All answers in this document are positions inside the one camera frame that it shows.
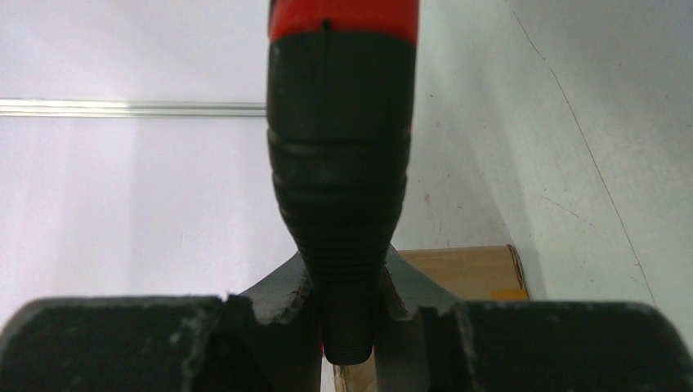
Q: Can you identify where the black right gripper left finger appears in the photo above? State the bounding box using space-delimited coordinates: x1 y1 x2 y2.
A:
1 256 322 391

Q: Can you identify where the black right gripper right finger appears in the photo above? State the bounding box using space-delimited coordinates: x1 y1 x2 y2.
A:
374 250 692 391

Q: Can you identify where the brown cardboard express box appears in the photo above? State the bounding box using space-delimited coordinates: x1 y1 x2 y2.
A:
333 245 529 391

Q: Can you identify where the red black utility knife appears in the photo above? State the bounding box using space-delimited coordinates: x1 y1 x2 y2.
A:
266 1 419 365

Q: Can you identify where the aluminium frame post left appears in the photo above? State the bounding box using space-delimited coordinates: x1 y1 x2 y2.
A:
1 98 266 118

